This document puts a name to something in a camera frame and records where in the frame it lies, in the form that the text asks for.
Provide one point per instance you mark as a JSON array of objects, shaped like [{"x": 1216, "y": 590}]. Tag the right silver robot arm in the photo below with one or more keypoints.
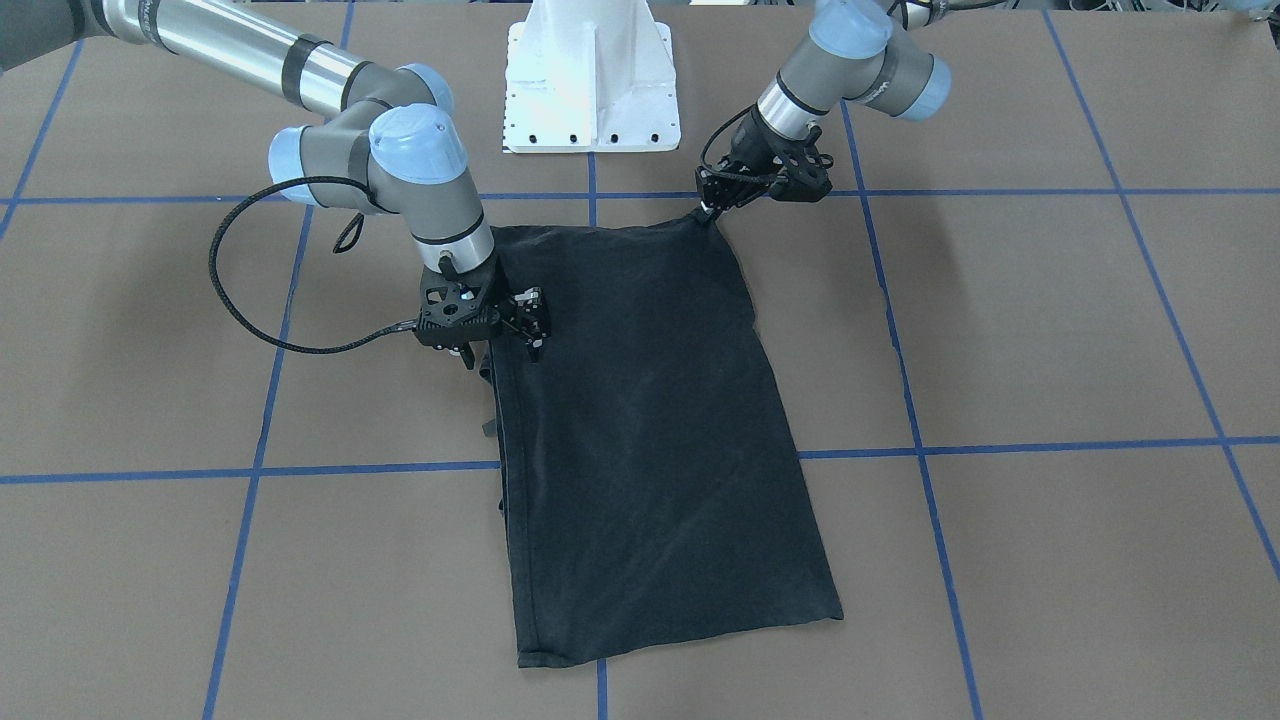
[{"x": 387, "y": 145}]

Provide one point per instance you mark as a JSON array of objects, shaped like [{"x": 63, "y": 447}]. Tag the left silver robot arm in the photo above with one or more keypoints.
[{"x": 857, "y": 51}]

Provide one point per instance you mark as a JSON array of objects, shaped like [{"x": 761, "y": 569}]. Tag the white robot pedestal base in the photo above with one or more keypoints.
[{"x": 590, "y": 76}]

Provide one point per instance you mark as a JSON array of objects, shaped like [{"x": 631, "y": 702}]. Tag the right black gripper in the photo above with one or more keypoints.
[{"x": 527, "y": 315}]

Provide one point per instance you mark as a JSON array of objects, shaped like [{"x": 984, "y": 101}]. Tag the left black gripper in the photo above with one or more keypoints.
[{"x": 747, "y": 147}]

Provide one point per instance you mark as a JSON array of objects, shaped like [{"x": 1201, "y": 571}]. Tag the black printed t-shirt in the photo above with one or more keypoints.
[{"x": 652, "y": 490}]

